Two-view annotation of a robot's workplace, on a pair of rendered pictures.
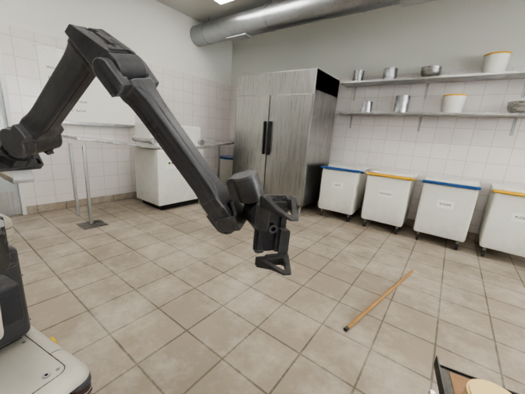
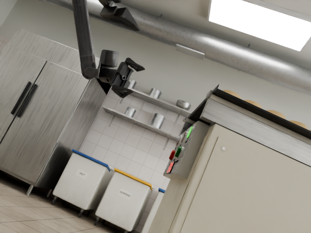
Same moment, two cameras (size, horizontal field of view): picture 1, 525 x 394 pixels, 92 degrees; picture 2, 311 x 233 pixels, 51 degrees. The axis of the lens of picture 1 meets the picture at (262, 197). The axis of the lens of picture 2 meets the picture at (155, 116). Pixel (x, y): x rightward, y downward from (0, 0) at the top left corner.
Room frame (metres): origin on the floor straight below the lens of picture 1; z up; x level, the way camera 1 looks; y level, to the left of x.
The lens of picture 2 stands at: (-0.67, 0.32, 0.63)
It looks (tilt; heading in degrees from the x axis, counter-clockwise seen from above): 13 degrees up; 335
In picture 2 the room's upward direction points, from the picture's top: 25 degrees clockwise
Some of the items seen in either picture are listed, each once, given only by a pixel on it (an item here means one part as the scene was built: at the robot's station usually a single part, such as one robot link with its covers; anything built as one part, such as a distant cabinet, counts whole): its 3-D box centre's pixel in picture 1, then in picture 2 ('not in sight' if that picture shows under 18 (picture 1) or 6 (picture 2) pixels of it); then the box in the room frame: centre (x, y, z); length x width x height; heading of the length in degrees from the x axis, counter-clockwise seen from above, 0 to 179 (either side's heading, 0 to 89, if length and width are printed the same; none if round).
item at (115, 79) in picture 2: (266, 223); (117, 76); (0.50, -0.01, 0.99); 0.07 x 0.07 x 0.10; 20
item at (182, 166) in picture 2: not in sight; (183, 153); (0.07, -0.15, 0.77); 0.24 x 0.04 x 0.14; 155
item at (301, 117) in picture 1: (281, 143); (35, 113); (4.38, -0.25, 1.03); 1.40 x 0.91 x 2.05; 54
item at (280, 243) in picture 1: (277, 254); (125, 86); (0.43, -0.04, 0.95); 0.09 x 0.07 x 0.07; 20
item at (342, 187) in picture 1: (342, 191); (83, 184); (3.84, -1.22, 0.39); 0.64 x 0.54 x 0.77; 147
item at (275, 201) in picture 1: (282, 218); (133, 70); (0.43, -0.04, 1.02); 0.09 x 0.07 x 0.07; 20
